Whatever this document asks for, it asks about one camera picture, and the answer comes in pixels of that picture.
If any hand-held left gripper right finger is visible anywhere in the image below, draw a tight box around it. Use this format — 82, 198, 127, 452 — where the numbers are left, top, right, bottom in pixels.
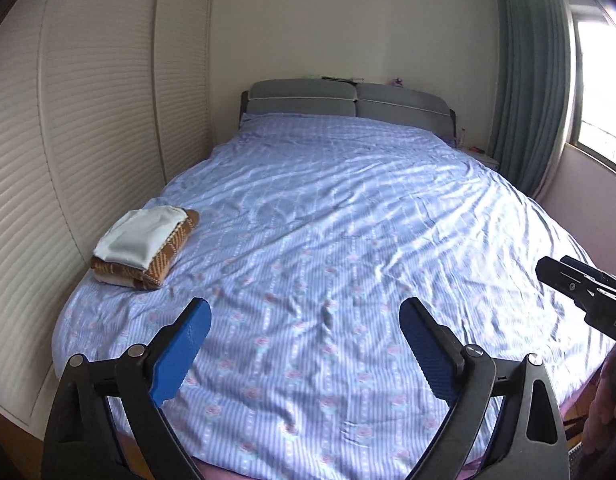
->
399, 297, 571, 480

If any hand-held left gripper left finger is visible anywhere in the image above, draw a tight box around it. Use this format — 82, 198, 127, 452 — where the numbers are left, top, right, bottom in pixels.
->
44, 298, 212, 480

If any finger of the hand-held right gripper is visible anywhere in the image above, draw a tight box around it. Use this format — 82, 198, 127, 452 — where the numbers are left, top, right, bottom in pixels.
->
560, 255, 616, 306
535, 258, 601, 312

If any pale green garment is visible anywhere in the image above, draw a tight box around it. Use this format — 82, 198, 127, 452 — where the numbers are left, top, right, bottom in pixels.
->
94, 206, 189, 268

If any person's right hand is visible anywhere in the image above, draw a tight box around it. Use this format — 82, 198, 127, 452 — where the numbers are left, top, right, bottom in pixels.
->
583, 347, 616, 461

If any brown plaid knitted cloth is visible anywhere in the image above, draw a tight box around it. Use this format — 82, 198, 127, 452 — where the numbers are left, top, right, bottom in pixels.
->
91, 208, 200, 291

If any cream folded cloth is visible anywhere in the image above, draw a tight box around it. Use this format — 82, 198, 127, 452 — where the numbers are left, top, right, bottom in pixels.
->
94, 269, 138, 288

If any bedside table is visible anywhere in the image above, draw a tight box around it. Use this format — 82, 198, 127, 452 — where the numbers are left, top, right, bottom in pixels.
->
460, 144, 501, 171

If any bed with blue floral sheet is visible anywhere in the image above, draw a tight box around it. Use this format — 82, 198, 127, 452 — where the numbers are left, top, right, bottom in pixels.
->
52, 112, 616, 468

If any window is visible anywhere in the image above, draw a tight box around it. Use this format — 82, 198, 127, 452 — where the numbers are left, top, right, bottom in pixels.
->
563, 0, 616, 181

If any green curtain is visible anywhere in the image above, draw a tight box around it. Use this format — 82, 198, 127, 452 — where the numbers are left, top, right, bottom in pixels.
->
488, 0, 574, 198

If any cream louvred wardrobe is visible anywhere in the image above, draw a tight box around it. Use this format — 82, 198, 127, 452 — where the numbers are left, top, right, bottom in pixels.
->
0, 0, 216, 428

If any grey padded headboard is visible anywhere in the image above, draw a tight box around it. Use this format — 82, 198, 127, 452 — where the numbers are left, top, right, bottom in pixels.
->
240, 79, 456, 148

